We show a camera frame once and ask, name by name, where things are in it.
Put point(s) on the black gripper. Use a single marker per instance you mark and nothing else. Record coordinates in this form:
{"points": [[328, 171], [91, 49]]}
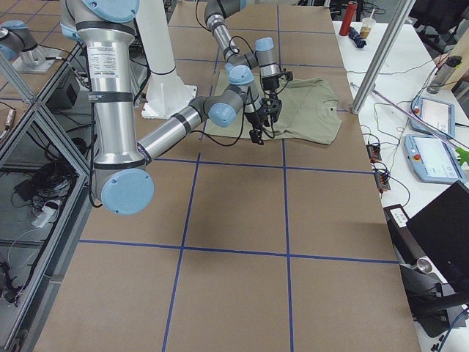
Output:
{"points": [[253, 118], [271, 85]]}

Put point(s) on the olive green long-sleeve shirt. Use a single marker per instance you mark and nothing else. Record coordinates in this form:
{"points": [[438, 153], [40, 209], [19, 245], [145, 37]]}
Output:
{"points": [[308, 112]]}

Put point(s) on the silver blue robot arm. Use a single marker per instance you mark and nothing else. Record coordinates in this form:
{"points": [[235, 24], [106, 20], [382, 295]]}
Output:
{"points": [[234, 36], [118, 177]]}

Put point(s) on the folded dark blue umbrella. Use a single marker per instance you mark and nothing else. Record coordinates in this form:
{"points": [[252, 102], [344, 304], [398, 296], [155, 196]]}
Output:
{"points": [[356, 38]]}

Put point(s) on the red cylindrical bottle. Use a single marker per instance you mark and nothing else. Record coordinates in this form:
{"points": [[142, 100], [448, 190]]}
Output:
{"points": [[348, 17]]}

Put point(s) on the iced coffee cup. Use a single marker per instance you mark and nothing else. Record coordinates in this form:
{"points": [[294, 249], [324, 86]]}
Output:
{"points": [[367, 25]]}

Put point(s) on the near blue teach pendant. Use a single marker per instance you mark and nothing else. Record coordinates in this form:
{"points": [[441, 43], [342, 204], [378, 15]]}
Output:
{"points": [[432, 161]]}

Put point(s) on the blue teach pendant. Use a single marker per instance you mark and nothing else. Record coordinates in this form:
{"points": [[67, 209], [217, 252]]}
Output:
{"points": [[432, 161], [436, 113]]}

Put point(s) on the far blue teach pendant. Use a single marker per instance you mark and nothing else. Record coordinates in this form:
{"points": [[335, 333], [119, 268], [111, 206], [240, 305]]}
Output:
{"points": [[436, 113]]}

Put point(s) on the clear water bottle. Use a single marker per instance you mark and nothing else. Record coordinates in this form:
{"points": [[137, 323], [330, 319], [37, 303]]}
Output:
{"points": [[446, 65]]}

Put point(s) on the black box device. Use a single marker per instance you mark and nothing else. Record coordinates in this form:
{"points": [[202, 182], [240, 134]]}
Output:
{"points": [[66, 93]]}

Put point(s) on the black laptop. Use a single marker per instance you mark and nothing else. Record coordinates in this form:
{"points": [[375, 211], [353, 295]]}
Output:
{"points": [[441, 230]]}

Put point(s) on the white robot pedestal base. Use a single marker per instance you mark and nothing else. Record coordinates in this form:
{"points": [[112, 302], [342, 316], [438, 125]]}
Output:
{"points": [[166, 92]]}

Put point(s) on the aluminium frame post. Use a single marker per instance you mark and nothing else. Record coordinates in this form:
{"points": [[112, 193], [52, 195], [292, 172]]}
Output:
{"points": [[390, 35]]}

